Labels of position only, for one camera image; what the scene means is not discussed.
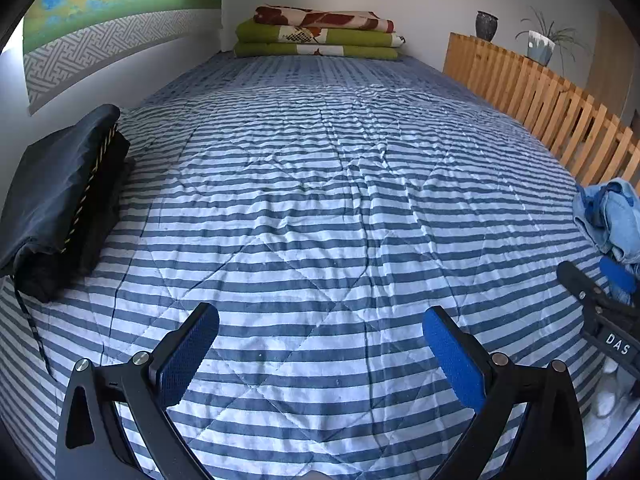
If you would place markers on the wooden slatted bed rail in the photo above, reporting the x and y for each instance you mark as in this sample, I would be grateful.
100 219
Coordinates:
545 95

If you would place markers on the light wooden door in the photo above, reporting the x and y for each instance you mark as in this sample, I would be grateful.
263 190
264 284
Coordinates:
612 65

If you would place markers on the blue striped bed quilt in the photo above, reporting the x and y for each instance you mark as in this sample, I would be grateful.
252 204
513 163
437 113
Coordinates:
320 200

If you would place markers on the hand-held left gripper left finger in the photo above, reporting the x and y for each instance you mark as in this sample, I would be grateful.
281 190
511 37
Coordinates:
190 350

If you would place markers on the dark ceramic vase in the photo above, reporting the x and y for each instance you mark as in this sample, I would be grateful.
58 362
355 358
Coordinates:
486 26

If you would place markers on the red and white folded blanket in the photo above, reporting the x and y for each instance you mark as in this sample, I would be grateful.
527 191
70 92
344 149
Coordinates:
325 19

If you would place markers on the green folded blanket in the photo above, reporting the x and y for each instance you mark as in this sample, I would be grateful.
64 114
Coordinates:
280 51
350 36

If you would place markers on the potted plant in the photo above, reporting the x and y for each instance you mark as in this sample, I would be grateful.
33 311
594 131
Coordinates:
541 46

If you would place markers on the light blue jeans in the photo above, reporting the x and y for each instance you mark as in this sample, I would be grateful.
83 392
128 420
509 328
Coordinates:
622 230

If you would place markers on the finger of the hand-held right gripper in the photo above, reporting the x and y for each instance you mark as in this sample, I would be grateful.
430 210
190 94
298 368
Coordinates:
619 277
580 285

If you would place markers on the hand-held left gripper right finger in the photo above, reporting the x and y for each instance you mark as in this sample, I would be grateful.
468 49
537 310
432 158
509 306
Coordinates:
455 360

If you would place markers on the landscape wall poster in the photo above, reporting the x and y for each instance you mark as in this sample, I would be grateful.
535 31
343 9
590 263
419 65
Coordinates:
110 5

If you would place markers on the person's right hand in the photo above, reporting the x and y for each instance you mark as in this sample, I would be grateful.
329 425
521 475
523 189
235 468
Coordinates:
607 390

